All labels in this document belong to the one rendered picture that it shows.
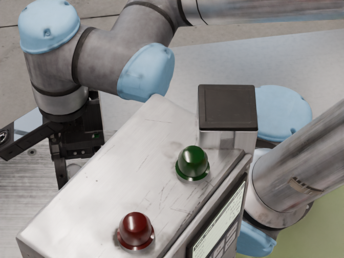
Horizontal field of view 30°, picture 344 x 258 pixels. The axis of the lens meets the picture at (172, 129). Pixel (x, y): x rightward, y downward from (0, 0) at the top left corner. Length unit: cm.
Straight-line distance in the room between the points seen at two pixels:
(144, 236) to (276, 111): 57
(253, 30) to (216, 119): 230
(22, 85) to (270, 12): 190
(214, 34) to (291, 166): 199
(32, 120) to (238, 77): 63
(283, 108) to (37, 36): 40
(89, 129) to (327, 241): 45
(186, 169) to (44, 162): 86
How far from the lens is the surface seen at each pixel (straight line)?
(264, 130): 95
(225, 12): 81
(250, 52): 150
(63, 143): 94
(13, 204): 126
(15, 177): 130
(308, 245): 113
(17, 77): 263
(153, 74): 76
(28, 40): 80
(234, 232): 58
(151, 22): 81
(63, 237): 46
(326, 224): 115
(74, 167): 98
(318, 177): 77
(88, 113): 92
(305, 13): 77
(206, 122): 48
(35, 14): 81
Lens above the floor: 187
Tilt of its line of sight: 51 degrees down
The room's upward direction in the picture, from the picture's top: 1 degrees clockwise
